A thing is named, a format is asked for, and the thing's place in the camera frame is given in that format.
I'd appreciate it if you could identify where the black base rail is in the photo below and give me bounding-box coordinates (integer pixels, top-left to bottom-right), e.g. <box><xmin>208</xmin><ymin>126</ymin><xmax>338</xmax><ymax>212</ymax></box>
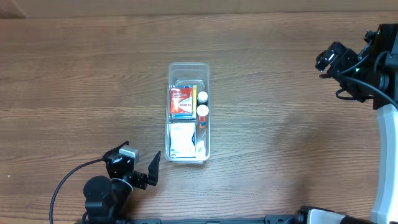
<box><xmin>126</xmin><ymin>215</ymin><xmax>294</xmax><ymax>224</ymax></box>

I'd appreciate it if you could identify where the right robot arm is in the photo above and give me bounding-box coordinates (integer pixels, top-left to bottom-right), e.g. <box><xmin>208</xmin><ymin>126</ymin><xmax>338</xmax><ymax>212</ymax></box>
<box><xmin>315</xmin><ymin>24</ymin><xmax>397</xmax><ymax>223</ymax></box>

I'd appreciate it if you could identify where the orange Redoxon tube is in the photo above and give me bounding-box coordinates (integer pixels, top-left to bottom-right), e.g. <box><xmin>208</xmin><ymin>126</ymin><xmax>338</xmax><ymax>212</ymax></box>
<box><xmin>197</xmin><ymin>105</ymin><xmax>209</xmax><ymax>129</ymax></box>

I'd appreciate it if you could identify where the red medicine box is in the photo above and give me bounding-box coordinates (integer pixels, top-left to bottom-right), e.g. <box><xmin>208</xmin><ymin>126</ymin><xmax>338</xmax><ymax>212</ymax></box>
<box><xmin>170</xmin><ymin>86</ymin><xmax>193</xmax><ymax>116</ymax></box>

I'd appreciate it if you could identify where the dark bottle white cap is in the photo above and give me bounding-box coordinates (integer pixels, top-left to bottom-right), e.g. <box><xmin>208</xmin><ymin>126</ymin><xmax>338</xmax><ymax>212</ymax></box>
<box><xmin>197</xmin><ymin>91</ymin><xmax>208</xmax><ymax>105</ymax></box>

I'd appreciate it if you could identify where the clear plastic container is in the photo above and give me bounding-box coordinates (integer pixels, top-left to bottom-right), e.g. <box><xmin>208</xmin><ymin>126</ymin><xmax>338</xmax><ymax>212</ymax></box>
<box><xmin>165</xmin><ymin>62</ymin><xmax>211</xmax><ymax>164</ymax></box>

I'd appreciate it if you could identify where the white medicine box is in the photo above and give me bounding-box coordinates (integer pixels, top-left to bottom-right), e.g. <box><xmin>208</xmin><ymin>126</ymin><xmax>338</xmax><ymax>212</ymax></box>
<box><xmin>170</xmin><ymin>123</ymin><xmax>196</xmax><ymax>157</ymax></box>

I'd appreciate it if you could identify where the blue yellow cough drops box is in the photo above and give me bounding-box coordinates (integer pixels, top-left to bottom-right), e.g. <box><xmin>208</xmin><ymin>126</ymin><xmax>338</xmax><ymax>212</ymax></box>
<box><xmin>170</xmin><ymin>85</ymin><xmax>197</xmax><ymax>119</ymax></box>

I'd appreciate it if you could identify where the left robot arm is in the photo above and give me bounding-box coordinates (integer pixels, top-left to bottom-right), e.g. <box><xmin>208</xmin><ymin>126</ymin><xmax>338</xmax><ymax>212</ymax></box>
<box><xmin>82</xmin><ymin>143</ymin><xmax>161</xmax><ymax>223</ymax></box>

